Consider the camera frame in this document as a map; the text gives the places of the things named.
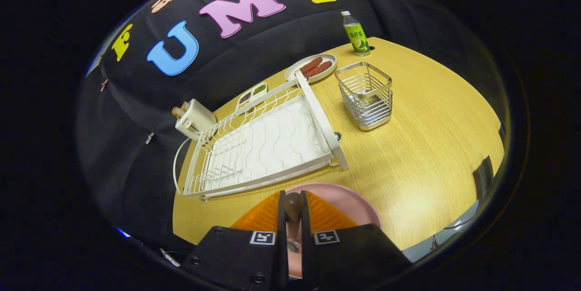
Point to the green label drink bottle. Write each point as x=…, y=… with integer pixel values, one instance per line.
x=357, y=36

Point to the white clip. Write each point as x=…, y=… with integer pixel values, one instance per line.
x=149, y=138

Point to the brown sausage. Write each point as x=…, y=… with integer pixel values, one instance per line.
x=311, y=64
x=318, y=69

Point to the white sectioned spice tray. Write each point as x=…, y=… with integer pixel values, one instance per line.
x=252, y=96

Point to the black chair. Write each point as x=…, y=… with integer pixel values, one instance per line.
x=483, y=175

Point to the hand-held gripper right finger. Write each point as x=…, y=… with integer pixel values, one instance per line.
x=306, y=254

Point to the pink plate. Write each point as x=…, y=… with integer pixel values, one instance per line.
x=354, y=204

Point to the red clip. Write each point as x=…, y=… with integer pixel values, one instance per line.
x=104, y=84

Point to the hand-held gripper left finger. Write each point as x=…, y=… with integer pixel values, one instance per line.
x=282, y=254

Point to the cream toaster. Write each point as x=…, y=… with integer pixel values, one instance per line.
x=197, y=118

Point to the white plate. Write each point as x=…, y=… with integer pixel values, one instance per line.
x=292, y=73

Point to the toast slice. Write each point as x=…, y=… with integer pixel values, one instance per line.
x=177, y=111
x=184, y=106

